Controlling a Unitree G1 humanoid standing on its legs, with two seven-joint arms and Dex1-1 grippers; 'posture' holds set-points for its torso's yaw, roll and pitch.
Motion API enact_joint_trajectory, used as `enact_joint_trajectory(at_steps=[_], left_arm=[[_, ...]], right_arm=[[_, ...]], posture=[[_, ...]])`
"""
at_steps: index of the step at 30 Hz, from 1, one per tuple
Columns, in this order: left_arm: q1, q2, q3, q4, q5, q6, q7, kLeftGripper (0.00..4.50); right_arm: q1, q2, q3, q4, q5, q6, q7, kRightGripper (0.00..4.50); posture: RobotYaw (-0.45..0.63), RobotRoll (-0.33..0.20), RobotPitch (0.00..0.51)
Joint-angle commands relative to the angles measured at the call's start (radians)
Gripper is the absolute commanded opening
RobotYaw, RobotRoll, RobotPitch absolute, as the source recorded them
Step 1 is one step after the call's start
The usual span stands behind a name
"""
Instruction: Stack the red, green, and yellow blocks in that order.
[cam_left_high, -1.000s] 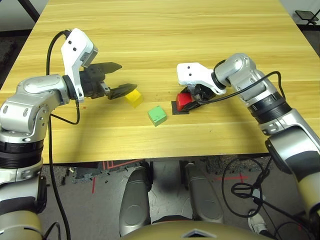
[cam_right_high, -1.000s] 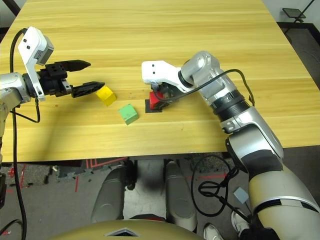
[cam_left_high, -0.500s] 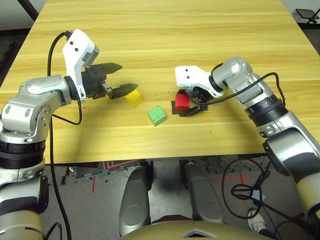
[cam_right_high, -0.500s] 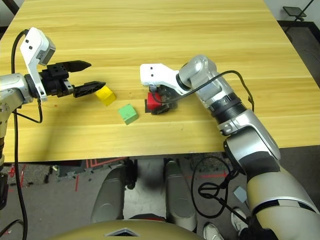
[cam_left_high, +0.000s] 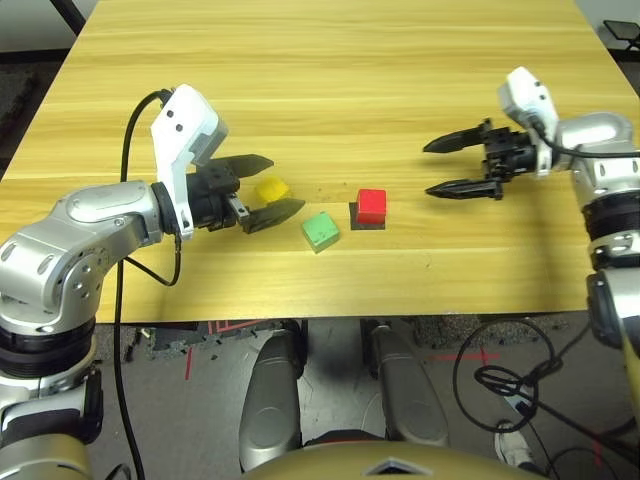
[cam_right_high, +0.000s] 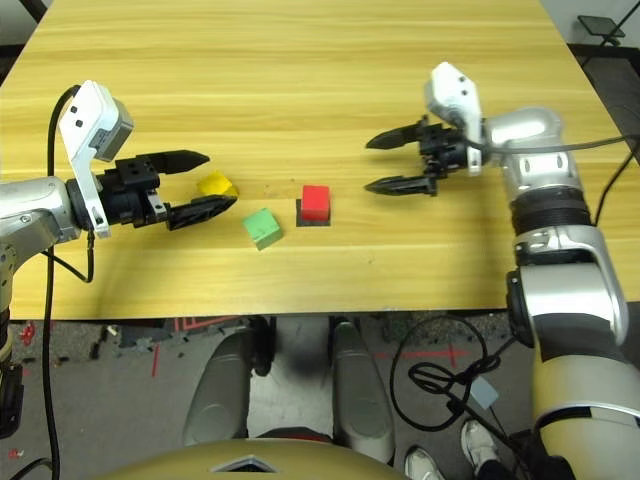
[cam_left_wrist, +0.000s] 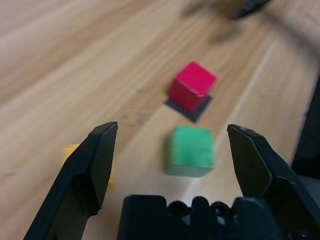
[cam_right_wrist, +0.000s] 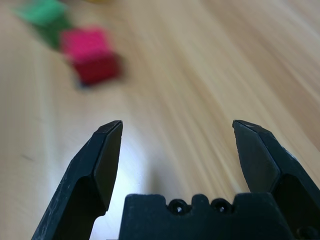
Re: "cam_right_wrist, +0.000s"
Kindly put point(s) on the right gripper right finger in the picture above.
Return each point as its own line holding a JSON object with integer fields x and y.
{"x": 282, "y": 170}

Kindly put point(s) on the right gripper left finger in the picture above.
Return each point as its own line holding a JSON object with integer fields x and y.
{"x": 82, "y": 180}

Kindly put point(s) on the red wooden block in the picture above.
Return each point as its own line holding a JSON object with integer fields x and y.
{"x": 90, "y": 52}

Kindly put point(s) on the green wooden block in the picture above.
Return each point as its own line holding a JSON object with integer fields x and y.
{"x": 42, "y": 12}

